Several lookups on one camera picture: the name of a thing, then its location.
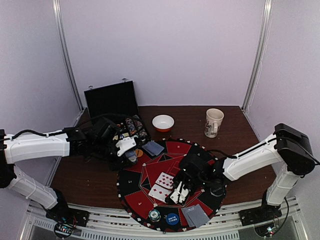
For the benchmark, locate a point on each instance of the blue small blind button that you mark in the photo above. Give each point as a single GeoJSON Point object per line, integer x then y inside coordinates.
{"type": "Point", "coordinates": [172, 219]}

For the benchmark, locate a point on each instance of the blue backed card deck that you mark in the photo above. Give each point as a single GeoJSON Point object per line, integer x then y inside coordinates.
{"type": "Point", "coordinates": [131, 156]}

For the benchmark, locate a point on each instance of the right aluminium frame post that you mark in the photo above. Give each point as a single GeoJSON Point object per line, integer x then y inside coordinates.
{"type": "Point", "coordinates": [257, 64]}

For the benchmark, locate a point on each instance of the black poker chip case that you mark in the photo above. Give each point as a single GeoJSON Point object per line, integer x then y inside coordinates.
{"type": "Point", "coordinates": [116, 102]}

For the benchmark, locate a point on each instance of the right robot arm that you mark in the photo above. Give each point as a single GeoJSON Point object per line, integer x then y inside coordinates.
{"type": "Point", "coordinates": [286, 145]}

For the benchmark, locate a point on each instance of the orange big blind button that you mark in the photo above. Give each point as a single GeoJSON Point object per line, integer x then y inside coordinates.
{"type": "Point", "coordinates": [139, 153]}

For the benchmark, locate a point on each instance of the face-up diamonds card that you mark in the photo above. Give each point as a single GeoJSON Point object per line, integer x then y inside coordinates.
{"type": "Point", "coordinates": [165, 180]}
{"type": "Point", "coordinates": [159, 193]}

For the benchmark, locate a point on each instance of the left aluminium frame post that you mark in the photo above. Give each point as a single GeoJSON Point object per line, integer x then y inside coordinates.
{"type": "Point", "coordinates": [66, 57]}

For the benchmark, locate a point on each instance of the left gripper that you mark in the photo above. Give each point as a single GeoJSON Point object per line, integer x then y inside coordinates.
{"type": "Point", "coordinates": [119, 164]}

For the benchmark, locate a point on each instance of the chip row in case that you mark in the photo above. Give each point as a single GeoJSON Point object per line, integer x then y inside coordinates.
{"type": "Point", "coordinates": [132, 130]}
{"type": "Point", "coordinates": [141, 131]}

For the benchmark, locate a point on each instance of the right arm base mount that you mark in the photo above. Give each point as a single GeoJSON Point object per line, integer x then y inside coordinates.
{"type": "Point", "coordinates": [265, 220]}

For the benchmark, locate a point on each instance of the dealt face-down card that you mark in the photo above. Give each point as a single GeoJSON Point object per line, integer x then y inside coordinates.
{"type": "Point", "coordinates": [191, 215]}
{"type": "Point", "coordinates": [157, 148]}
{"type": "Point", "coordinates": [202, 216]}
{"type": "Point", "coordinates": [151, 147]}

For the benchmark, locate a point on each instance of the white bowl orange outside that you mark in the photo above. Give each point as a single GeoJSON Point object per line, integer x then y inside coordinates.
{"type": "Point", "coordinates": [163, 123]}

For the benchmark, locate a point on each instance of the aluminium frame post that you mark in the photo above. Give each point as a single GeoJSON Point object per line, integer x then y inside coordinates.
{"type": "Point", "coordinates": [257, 64]}
{"type": "Point", "coordinates": [66, 57]}

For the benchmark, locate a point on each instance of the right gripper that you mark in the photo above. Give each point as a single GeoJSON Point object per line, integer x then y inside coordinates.
{"type": "Point", "coordinates": [182, 182]}

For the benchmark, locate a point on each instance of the dice and buttons pile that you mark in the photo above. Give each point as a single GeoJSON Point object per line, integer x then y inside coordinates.
{"type": "Point", "coordinates": [118, 126]}

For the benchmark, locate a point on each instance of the stack of poker chips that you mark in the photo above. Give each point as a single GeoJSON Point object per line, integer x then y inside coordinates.
{"type": "Point", "coordinates": [154, 215]}

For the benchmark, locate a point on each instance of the round red black poker mat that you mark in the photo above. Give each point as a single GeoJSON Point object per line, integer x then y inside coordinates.
{"type": "Point", "coordinates": [135, 182]}

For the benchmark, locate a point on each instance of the cream ceramic mug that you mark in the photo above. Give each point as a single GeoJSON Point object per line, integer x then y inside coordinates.
{"type": "Point", "coordinates": [214, 119]}

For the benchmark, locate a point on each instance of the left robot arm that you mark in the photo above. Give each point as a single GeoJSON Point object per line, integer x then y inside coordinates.
{"type": "Point", "coordinates": [28, 145]}

